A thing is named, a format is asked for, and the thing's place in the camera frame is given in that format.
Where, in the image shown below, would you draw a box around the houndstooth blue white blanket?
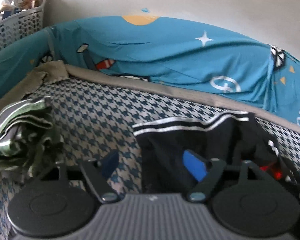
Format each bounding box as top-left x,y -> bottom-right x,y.
0,66 -> 300,239

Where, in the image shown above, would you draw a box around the blue cartoon print bedsheet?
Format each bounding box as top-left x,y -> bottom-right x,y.
0,16 -> 300,126

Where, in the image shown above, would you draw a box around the black t-shirt white stripes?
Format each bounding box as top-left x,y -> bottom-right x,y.
132,112 -> 300,201

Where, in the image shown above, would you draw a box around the white perforated laundry basket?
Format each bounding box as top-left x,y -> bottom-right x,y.
0,0 -> 46,51

